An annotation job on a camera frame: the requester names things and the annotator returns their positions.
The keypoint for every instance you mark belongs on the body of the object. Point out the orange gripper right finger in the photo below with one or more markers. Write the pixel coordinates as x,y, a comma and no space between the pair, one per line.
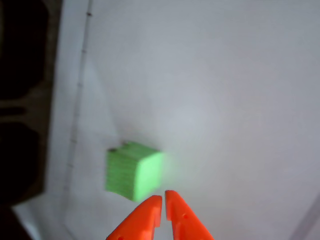
185,220

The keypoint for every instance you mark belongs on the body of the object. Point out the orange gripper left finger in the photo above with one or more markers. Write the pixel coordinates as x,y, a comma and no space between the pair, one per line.
142,222

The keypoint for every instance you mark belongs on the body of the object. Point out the green textured cube block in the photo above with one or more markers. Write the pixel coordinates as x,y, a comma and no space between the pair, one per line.
125,170

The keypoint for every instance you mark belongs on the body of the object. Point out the white paper sheet drawn rectangle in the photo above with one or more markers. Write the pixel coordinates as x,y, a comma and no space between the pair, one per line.
200,87

